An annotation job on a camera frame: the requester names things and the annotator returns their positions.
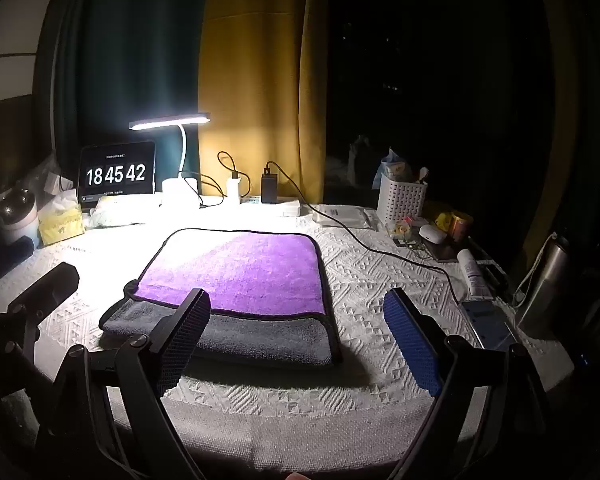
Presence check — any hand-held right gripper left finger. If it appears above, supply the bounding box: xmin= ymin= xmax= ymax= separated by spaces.
xmin=35 ymin=288 xmax=212 ymax=480

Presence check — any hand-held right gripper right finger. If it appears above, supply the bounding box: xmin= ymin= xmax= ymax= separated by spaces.
xmin=383 ymin=287 xmax=562 ymax=480

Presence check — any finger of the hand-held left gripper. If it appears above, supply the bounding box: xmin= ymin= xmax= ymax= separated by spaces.
xmin=6 ymin=261 xmax=81 ymax=322

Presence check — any gray towel black trim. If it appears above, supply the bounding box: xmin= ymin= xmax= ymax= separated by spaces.
xmin=99 ymin=298 xmax=344 ymax=369

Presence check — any purple towel black trim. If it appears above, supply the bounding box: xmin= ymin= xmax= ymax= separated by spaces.
xmin=124 ymin=229 xmax=332 ymax=319

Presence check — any dark cylinder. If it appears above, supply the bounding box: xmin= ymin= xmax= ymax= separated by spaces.
xmin=0 ymin=235 xmax=35 ymax=281

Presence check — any yellow tissue pack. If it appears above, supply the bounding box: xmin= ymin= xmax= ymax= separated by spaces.
xmin=37 ymin=195 xmax=87 ymax=246

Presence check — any white textured tablecloth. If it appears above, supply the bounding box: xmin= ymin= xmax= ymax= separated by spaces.
xmin=0 ymin=200 xmax=577 ymax=476

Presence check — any pink white round humidifier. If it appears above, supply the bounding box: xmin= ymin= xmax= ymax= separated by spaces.
xmin=0 ymin=187 xmax=41 ymax=246

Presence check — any blue grey flat phone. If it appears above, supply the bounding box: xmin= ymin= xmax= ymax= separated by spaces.
xmin=460 ymin=300 xmax=519 ymax=352

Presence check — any white tube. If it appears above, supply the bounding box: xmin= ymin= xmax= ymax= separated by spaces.
xmin=456 ymin=248 xmax=492 ymax=302

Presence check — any brown flat wallet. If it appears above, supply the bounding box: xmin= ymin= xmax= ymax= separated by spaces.
xmin=425 ymin=240 xmax=464 ymax=263

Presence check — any clear plastic bag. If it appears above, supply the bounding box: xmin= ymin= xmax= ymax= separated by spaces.
xmin=87 ymin=196 xmax=161 ymax=229

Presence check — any white earbud case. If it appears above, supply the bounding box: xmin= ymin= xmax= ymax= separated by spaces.
xmin=418 ymin=225 xmax=448 ymax=245

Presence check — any small clear snack container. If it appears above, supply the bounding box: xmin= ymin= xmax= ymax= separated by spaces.
xmin=387 ymin=217 xmax=417 ymax=249

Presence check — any yellow can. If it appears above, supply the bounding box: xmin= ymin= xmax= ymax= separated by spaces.
xmin=450 ymin=210 xmax=474 ymax=239

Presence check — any tablet clock display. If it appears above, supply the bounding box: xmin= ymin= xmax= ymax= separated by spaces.
xmin=77 ymin=140 xmax=157 ymax=202

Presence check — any white slotted plastic basket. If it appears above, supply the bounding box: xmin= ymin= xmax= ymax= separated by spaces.
xmin=377 ymin=173 xmax=429 ymax=229

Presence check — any steel water bottle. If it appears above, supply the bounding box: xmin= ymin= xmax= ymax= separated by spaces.
xmin=514 ymin=232 xmax=572 ymax=329

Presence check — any white flat packet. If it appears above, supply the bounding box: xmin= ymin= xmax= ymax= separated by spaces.
xmin=312 ymin=204 xmax=379 ymax=231

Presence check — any white desk lamp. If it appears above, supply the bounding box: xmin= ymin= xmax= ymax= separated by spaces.
xmin=129 ymin=112 xmax=212 ymax=209

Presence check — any white power strip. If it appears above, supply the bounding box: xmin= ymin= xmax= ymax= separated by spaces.
xmin=200 ymin=195 xmax=301 ymax=217

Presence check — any black charger plug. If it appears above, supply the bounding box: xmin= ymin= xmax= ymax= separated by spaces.
xmin=260 ymin=165 xmax=278 ymax=205

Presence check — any blue white packet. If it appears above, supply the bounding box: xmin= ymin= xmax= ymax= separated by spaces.
xmin=379 ymin=148 xmax=412 ymax=181

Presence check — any dark green curtain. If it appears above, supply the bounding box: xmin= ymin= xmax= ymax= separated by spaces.
xmin=54 ymin=0 xmax=212 ymax=197

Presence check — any mustard yellow curtain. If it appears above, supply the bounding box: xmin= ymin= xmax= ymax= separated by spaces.
xmin=197 ymin=0 xmax=332 ymax=207

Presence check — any long black cable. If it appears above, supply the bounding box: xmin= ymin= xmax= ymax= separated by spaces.
xmin=265 ymin=160 xmax=464 ymax=311

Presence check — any black lamp cable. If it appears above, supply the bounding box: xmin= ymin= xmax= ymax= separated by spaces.
xmin=180 ymin=172 xmax=226 ymax=209

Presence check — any short black looped cable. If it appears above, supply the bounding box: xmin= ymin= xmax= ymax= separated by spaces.
xmin=216 ymin=150 xmax=240 ymax=180

